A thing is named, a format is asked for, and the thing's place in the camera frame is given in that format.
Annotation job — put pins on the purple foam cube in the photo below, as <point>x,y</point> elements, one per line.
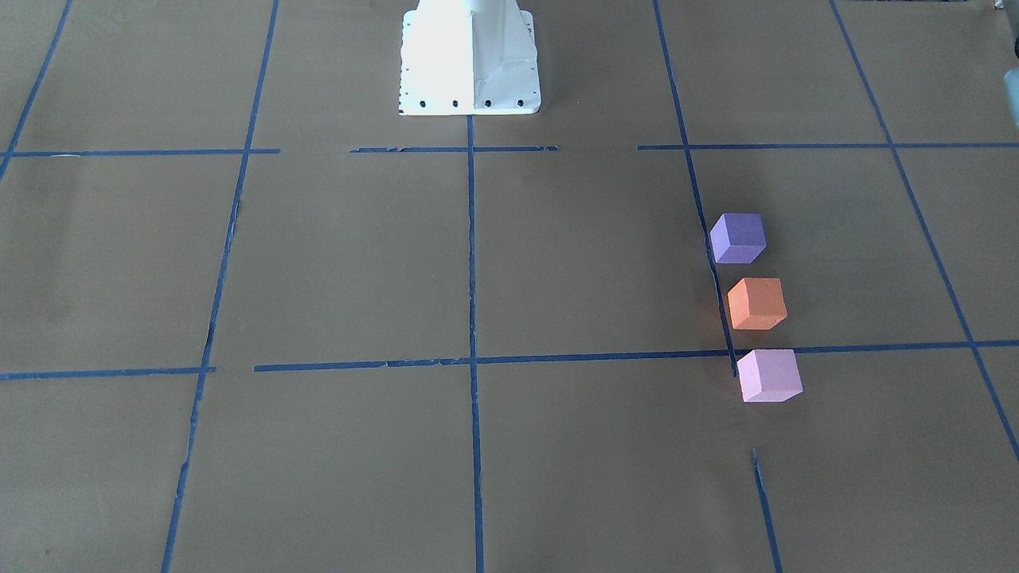
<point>737,238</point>

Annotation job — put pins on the orange foam cube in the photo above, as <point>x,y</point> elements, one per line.
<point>756,303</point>

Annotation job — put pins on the brown paper table cover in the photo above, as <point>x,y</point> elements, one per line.
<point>254,320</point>

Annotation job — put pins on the pink foam cube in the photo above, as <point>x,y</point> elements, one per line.
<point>769,376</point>

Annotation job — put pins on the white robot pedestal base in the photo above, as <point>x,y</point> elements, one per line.
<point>468,58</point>

